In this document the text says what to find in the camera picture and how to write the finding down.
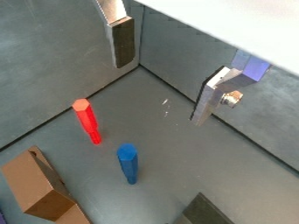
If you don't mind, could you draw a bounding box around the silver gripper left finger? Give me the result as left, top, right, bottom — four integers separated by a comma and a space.
94, 0, 136, 68

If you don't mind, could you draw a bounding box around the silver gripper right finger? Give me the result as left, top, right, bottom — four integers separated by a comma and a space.
191, 50, 271, 125

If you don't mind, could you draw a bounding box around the brown T-shaped block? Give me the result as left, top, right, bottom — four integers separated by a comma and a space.
1, 146, 92, 224

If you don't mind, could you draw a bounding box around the purple base board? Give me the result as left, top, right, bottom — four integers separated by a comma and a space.
0, 213, 5, 224

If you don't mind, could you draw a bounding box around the red hexagonal peg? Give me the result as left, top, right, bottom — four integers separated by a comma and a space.
72, 99, 102, 144

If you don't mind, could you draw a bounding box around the blue hexagonal peg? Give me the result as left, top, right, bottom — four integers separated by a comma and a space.
116, 143, 138, 185

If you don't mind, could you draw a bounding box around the dark grey angle bracket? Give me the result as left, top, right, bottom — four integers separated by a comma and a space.
174, 192, 235, 224

